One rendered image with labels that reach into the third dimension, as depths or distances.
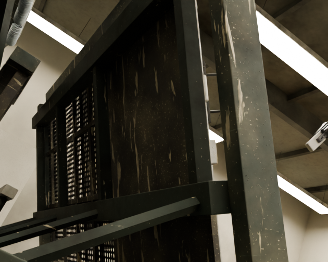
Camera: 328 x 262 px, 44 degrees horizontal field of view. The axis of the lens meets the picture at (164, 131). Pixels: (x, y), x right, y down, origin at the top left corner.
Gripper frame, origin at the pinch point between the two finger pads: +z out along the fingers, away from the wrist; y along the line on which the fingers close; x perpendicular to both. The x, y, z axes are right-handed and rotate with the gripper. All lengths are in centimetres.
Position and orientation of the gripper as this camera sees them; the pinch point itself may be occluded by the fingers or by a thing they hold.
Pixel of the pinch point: (315, 142)
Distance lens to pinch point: 135.2
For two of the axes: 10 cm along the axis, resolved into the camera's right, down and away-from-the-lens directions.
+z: -7.4, 5.3, -4.2
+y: 3.1, -2.9, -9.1
